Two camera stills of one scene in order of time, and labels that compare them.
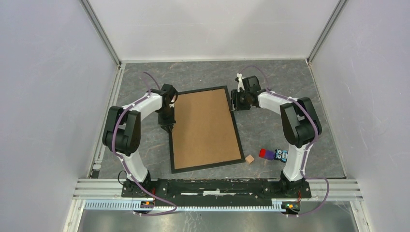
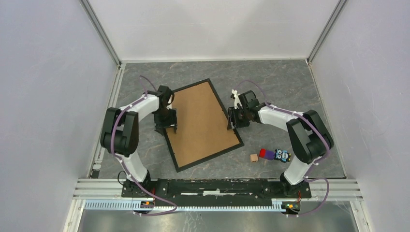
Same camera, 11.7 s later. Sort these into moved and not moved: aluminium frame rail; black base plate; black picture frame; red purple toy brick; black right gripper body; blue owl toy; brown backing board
Moved: brown backing board; black picture frame; black right gripper body
Not moved: red purple toy brick; blue owl toy; aluminium frame rail; black base plate
